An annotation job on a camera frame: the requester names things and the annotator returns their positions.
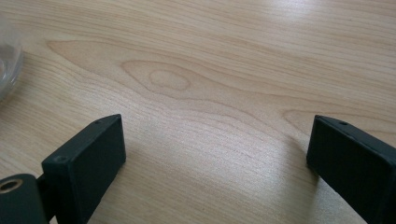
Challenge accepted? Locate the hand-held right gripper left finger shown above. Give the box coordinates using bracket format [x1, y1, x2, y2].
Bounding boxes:
[36, 113, 127, 224]

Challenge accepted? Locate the clear glass bowl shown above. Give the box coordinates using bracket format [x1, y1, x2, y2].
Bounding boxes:
[0, 18, 24, 103]

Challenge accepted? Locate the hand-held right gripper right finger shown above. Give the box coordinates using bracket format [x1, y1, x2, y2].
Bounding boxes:
[305, 115, 396, 224]

